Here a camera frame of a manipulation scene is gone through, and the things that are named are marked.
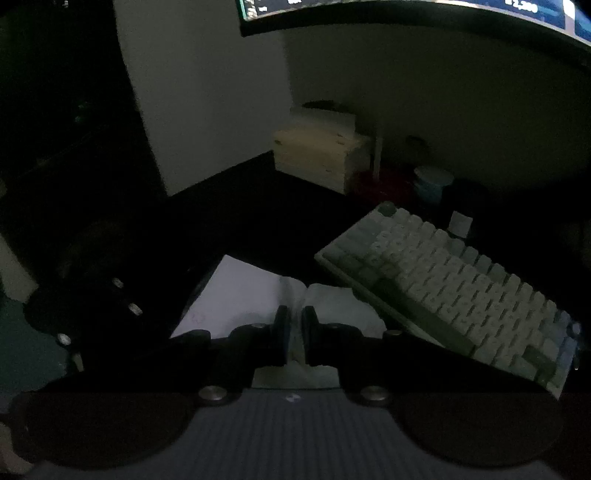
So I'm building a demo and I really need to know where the small white paper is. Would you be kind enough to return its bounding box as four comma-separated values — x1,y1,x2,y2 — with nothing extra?
449,211,474,240

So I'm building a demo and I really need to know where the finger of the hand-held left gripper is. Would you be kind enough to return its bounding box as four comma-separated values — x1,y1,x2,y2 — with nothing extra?
28,272,149,370

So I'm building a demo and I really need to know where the white and green keyboard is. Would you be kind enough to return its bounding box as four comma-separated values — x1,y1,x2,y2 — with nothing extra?
315,200,583,400

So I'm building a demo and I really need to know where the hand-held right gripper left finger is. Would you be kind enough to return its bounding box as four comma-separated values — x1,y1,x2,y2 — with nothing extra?
69,305,293,408

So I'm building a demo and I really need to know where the white paper tissue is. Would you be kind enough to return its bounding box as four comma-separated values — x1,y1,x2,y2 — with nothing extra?
170,255,387,388

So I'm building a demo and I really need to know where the pale yellow box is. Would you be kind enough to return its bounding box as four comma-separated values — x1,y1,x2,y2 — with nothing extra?
272,107,372,195

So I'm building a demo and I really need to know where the blue and white cup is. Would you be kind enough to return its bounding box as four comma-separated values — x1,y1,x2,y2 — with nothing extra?
412,166,455,206

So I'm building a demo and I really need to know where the curved computer monitor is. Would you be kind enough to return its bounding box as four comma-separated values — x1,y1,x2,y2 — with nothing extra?
235,0,591,47

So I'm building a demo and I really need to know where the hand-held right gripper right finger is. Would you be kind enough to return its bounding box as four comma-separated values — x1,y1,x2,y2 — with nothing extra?
301,305,551,407

